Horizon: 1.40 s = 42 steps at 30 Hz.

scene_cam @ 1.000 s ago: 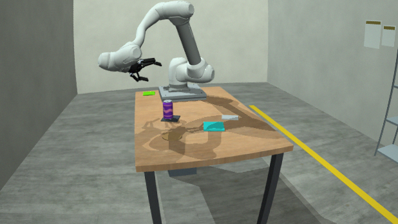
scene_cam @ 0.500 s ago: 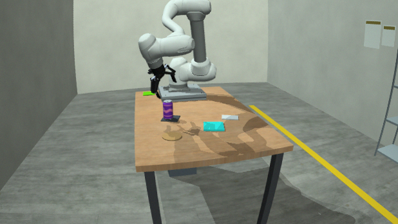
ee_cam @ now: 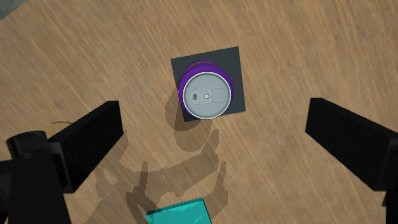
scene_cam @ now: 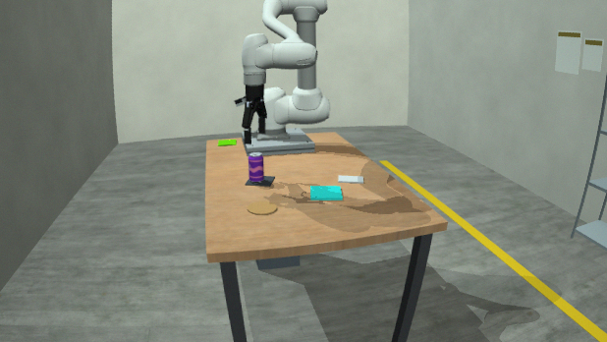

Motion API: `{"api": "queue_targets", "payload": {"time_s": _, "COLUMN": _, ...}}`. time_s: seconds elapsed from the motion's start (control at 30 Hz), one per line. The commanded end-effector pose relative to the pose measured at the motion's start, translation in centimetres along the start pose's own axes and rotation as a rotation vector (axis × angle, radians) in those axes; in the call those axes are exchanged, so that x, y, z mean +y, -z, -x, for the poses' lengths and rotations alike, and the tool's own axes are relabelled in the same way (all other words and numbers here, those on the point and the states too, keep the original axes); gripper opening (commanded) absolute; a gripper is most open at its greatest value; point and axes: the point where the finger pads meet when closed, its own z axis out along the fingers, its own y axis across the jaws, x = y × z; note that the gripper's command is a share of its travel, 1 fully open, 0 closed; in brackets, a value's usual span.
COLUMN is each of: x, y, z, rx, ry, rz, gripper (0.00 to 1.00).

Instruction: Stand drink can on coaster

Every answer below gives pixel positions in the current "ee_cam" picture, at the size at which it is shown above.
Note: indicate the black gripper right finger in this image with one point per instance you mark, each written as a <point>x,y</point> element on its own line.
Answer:
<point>368,149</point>

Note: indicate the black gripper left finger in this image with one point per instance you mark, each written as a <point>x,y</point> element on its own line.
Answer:
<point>42,170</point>

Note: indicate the cyan square block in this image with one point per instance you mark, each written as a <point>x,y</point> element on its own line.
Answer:
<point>189,212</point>

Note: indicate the dark grey square coaster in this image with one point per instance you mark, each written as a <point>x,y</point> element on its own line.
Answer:
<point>227,59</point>

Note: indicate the purple drink can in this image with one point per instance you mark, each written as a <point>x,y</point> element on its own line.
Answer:
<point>205,90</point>

